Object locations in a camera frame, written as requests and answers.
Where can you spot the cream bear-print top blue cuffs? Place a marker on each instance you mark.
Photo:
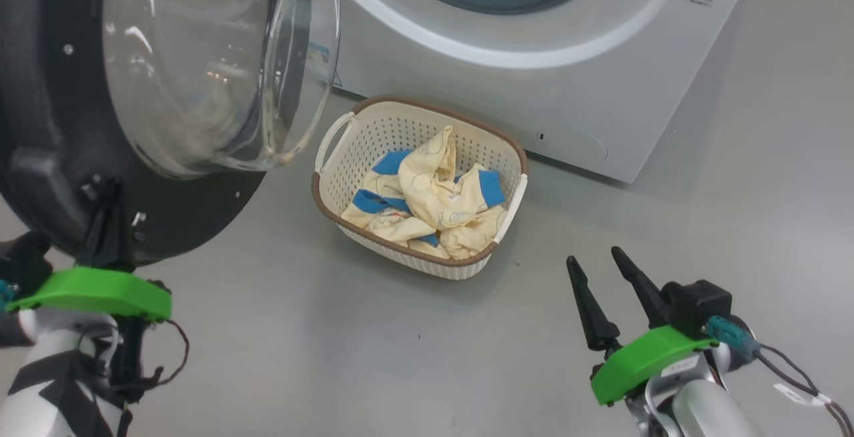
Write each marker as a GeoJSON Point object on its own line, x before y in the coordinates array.
{"type": "Point", "coordinates": [434, 183]}

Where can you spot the cream bear-print pants blue cuffs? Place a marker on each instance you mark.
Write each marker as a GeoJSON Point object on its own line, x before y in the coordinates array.
{"type": "Point", "coordinates": [373, 200]}

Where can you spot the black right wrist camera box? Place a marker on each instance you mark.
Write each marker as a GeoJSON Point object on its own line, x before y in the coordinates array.
{"type": "Point", "coordinates": [697, 307]}

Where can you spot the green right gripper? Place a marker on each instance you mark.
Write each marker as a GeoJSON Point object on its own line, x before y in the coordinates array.
{"type": "Point", "coordinates": [640, 360]}

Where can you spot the black round glass washer door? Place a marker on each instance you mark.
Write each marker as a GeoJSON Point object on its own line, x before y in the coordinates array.
{"type": "Point", "coordinates": [40, 90]}

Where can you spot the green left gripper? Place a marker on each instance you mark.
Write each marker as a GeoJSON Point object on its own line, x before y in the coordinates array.
{"type": "Point", "coordinates": [100, 290]}

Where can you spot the white front-load washing machine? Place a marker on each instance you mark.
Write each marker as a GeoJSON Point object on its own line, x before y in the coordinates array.
{"type": "Point", "coordinates": [600, 90]}

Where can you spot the cream perforated basket brown rim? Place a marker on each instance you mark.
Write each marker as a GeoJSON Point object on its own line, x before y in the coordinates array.
{"type": "Point", "coordinates": [400, 123]}

